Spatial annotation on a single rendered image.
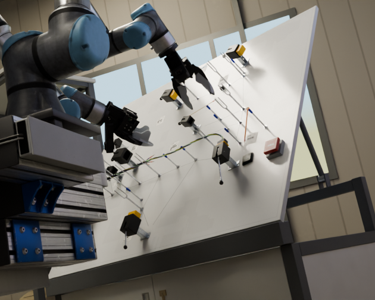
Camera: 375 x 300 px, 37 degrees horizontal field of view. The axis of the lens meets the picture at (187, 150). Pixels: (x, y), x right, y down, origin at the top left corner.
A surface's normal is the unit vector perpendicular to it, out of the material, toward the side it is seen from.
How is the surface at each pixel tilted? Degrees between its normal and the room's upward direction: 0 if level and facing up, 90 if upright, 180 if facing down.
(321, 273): 90
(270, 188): 54
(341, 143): 90
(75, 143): 90
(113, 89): 90
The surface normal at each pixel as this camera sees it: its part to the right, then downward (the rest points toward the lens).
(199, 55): -0.32, -0.15
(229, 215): -0.66, -0.59
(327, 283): 0.72, -0.29
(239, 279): -0.67, -0.04
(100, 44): 0.89, -0.14
